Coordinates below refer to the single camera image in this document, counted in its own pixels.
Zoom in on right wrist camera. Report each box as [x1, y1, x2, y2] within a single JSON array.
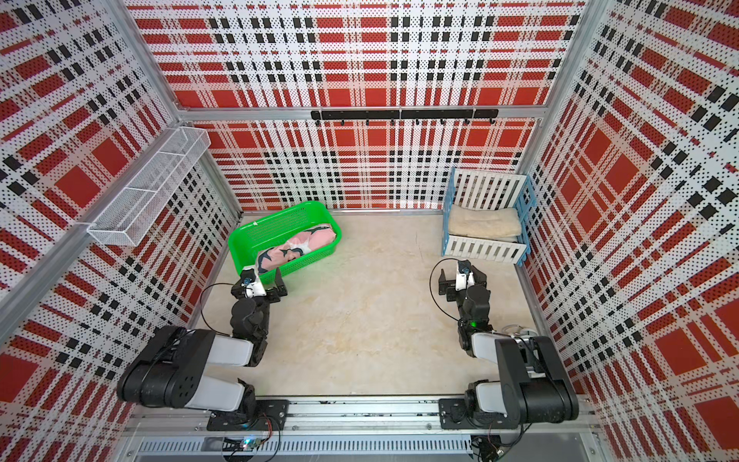
[[455, 260, 475, 292]]

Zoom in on beige folded towel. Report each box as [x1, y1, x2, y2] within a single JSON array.
[[448, 205, 523, 240]]

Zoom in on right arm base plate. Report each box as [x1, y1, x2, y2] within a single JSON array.
[[438, 398, 520, 430]]

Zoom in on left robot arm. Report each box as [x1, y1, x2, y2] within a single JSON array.
[[117, 267, 288, 423]]

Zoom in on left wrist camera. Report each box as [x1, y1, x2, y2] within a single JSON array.
[[238, 267, 259, 298]]

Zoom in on green circuit board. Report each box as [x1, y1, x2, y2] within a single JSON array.
[[222, 437, 264, 452]]

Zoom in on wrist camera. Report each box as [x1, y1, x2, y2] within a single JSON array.
[[455, 260, 475, 292], [238, 267, 259, 298]]

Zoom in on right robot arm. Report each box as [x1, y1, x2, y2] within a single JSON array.
[[438, 260, 579, 430]]

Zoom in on pink shark print shorts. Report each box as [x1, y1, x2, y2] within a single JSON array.
[[256, 223, 337, 275]]

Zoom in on black wall hook rail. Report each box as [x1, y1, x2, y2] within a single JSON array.
[[311, 108, 500, 122]]

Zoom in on aluminium front rail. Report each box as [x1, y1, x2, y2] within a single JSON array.
[[123, 395, 602, 435]]

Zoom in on blue white slatted crate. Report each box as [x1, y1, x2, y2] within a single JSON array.
[[441, 169, 536, 266]]

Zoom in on green plastic basket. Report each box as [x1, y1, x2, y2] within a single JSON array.
[[228, 201, 343, 285]]

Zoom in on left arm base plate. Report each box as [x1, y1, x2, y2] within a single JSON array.
[[206, 400, 290, 432]]

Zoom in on white wire mesh shelf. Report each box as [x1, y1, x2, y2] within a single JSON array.
[[88, 126, 211, 246]]

